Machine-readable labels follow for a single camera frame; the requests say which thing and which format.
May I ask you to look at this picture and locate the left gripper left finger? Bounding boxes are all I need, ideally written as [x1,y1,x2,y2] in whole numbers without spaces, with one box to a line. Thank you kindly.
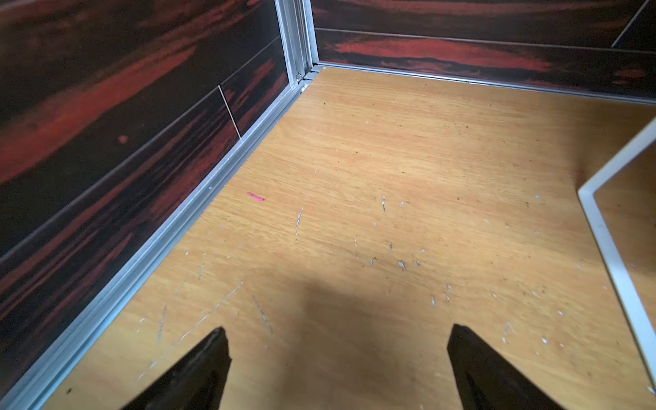
[124,327,232,409]

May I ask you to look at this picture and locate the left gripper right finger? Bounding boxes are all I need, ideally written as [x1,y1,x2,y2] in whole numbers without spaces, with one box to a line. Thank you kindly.
[447,324,561,409]

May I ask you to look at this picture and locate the white wooden two-tier shelf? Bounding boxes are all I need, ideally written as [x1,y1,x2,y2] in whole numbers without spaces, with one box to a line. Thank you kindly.
[577,121,655,383]

